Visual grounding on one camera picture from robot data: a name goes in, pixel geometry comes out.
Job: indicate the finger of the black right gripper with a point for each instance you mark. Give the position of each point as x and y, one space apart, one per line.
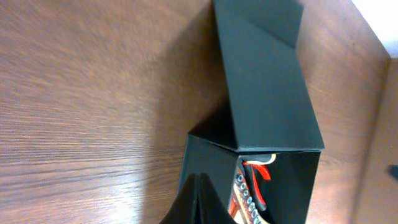
393 171

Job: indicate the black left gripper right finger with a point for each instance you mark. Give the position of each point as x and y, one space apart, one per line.
210 208

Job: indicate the orange scraper wooden handle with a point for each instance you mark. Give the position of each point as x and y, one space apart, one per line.
244 213

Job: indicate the orange socket bit rail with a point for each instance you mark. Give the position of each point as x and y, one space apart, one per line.
240 187

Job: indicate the yellow black stubby screwdriver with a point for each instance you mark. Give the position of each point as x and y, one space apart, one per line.
260 159

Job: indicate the small red diagonal cutters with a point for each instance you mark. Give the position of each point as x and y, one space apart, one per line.
256 176

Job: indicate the black storage box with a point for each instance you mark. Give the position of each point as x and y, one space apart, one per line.
268 110

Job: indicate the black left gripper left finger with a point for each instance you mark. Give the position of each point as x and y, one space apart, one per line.
184 207

